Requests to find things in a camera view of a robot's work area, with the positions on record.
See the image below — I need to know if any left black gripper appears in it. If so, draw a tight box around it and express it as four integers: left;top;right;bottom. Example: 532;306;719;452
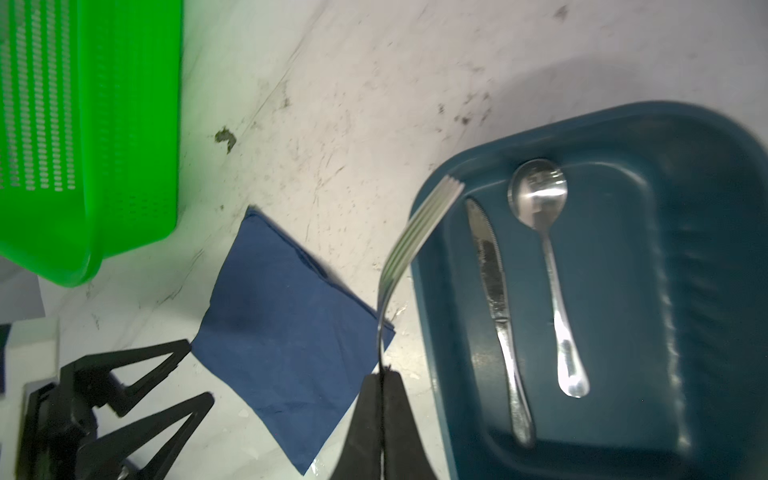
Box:
14;338;216;480

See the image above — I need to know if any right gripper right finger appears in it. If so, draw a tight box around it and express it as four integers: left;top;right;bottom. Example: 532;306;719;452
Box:
382;370;436;480

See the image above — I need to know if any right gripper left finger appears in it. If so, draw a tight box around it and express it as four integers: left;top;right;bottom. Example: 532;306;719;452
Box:
330;374;383;480

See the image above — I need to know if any dark blue paper napkin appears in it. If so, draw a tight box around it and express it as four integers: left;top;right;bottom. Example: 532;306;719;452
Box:
191;207;379;474

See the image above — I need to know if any silver metal fork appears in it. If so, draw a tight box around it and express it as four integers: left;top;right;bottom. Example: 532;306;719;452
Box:
376;175;465;373

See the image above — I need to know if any green plastic perforated basket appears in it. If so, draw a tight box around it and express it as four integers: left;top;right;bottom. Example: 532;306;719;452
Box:
1;1;183;287

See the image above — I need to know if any silver metal knife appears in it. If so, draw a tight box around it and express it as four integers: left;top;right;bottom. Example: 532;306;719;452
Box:
465;198;536;449

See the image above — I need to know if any silver metal spoon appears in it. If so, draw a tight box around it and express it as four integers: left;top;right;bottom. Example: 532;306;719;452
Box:
507;158;590;398

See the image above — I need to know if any dark teal plastic tray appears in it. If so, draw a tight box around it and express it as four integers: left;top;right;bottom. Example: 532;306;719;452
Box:
413;101;767;479

